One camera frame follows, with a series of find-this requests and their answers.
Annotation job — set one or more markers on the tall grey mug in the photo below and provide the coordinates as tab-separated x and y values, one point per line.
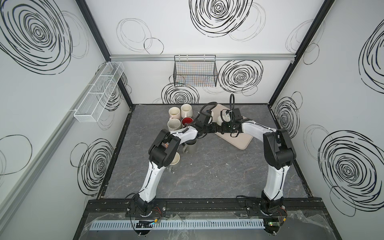
175	163

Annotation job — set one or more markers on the pink mug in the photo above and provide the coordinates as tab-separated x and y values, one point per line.
174	113

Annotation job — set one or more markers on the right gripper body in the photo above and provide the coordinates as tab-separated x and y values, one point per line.
226	128

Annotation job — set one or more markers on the white slotted cable duct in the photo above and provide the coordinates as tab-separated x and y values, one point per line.
207	224

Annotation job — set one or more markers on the small white mug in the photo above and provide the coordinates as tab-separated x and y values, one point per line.
223	117

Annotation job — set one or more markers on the white wire shelf basket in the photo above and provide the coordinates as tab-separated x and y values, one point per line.
102	88

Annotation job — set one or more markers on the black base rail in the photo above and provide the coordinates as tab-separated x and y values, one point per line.
252	206

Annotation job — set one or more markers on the wide grey mug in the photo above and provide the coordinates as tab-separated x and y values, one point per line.
190	147

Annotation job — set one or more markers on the white ribbed mug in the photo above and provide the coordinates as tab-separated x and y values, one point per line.
186	121

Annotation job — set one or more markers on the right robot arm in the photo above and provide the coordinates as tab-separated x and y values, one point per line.
279	152

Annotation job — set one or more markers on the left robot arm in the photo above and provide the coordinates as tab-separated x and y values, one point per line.
163	151

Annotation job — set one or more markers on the white mug with handle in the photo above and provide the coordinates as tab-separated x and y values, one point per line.
186	111

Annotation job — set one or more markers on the beige plastic tray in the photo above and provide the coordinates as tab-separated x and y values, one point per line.
241	141

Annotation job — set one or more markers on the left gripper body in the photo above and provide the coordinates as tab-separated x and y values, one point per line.
214	127

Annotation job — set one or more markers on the black wire basket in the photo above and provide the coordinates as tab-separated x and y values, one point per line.
195	71

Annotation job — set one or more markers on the speckled cream mug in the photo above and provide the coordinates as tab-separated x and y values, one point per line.
174	124

